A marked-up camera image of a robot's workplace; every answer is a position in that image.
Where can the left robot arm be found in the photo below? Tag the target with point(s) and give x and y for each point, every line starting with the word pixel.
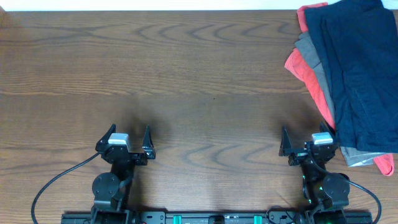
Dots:
pixel 111 189

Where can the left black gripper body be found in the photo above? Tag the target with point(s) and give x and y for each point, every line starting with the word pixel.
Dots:
pixel 138 160

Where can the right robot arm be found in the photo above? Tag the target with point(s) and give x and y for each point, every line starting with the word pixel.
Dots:
pixel 326 192

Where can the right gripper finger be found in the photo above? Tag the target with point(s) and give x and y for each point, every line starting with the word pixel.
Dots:
pixel 325 127
pixel 285 144

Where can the folded navy garment on pile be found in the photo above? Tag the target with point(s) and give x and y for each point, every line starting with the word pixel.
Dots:
pixel 356 42

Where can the red folded garment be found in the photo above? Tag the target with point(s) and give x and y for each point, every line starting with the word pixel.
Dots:
pixel 297 66

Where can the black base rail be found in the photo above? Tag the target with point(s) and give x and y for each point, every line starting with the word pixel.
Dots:
pixel 180 218

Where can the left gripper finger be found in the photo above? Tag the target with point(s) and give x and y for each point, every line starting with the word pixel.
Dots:
pixel 102 145
pixel 147 145

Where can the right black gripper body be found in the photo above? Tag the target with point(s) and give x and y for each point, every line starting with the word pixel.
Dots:
pixel 297 158

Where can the grey folded garment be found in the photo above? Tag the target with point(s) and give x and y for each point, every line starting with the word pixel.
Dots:
pixel 353 157

